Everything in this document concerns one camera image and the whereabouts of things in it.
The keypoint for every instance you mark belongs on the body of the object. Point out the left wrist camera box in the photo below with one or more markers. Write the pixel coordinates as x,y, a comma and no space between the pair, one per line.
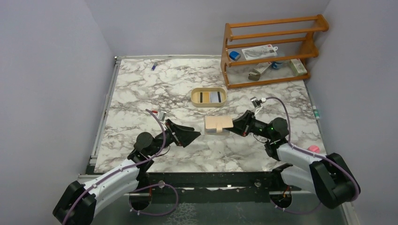
161,115

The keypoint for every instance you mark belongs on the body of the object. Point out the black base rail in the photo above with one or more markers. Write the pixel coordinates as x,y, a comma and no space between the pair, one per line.
218,187

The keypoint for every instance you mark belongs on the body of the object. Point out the blue small box on shelf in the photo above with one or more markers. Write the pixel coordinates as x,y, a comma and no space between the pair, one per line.
235,56

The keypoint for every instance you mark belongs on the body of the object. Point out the green white small box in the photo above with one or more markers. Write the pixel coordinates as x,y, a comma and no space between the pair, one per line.
297,67

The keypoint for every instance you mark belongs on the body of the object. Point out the pink round object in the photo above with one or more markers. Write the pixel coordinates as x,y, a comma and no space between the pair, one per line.
314,149

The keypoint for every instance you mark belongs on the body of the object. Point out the cream oval tray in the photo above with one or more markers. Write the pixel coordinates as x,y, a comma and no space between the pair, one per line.
194,96

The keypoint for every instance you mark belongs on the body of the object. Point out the small blue marker pen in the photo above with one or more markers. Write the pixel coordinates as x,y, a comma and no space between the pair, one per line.
154,66

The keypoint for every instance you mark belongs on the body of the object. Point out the wooden orange shelf rack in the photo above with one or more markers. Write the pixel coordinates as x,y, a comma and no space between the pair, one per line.
246,45

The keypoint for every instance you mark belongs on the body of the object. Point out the blue round container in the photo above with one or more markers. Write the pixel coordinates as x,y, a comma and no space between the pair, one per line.
277,64

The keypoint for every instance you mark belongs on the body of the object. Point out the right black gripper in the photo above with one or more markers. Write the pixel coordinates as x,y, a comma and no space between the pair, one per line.
246,123

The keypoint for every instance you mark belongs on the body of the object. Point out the grey tape dispenser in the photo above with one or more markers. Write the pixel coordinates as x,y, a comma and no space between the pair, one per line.
254,76

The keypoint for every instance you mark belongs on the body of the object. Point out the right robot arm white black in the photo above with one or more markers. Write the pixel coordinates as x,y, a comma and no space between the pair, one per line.
326,176

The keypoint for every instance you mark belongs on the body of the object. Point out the beige leather card holder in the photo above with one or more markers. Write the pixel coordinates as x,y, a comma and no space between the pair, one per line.
217,125

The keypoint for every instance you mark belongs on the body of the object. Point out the green white tube at edge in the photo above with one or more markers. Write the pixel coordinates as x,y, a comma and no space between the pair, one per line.
316,112

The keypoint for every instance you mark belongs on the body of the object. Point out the white packaged item on shelf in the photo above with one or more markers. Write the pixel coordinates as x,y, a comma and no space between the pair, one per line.
259,52

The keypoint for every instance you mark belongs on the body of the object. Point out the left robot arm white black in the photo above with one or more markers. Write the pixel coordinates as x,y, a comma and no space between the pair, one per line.
82,202

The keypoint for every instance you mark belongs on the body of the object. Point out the silver card in tray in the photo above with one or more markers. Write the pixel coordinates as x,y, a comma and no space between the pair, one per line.
215,97

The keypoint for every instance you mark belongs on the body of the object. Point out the yellow card in tray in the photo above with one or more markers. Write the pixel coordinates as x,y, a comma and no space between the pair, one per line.
203,97

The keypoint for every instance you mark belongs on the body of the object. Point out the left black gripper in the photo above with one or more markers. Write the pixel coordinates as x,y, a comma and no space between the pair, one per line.
174,134

